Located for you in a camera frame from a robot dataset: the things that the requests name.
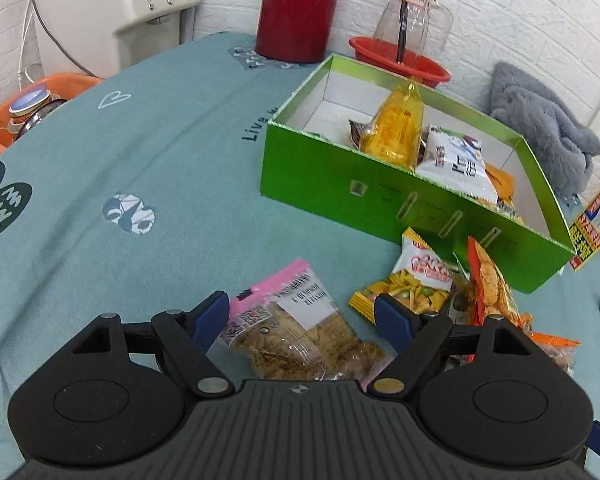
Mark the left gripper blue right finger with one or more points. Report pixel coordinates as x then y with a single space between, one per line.
418 341

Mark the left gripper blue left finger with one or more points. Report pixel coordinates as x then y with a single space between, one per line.
186 337

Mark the yellow green-pea snack bag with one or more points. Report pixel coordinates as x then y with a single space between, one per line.
419 280

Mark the red orange chip bag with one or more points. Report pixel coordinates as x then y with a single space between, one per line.
490 293

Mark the pink-topped brown snack bag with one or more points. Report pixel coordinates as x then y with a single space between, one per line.
291 329

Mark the orange-edged clear snack bag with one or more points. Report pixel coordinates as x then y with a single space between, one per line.
560 349

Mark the teal patterned tablecloth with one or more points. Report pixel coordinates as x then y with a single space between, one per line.
142 195

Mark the orange flat snack packet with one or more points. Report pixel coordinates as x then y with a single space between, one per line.
504 184

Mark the white snack bag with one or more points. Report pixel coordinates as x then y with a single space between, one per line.
455 161

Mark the green cardboard box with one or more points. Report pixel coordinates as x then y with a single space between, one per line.
310 163

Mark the yellow corn snack bag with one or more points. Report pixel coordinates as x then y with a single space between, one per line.
394 134

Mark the yellow red printed carton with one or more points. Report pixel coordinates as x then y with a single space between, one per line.
585 233

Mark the grey fluffy blanket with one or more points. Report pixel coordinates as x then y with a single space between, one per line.
564 148

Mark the red plastic basket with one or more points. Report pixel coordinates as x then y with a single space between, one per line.
382 54

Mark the clear glass pitcher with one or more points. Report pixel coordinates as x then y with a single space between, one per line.
429 25

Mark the black chopsticks in pitcher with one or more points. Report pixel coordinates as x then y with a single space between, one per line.
403 23

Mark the white machine with screen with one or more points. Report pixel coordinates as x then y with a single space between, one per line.
101 38

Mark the red thermos jug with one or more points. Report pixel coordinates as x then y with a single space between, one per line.
295 31

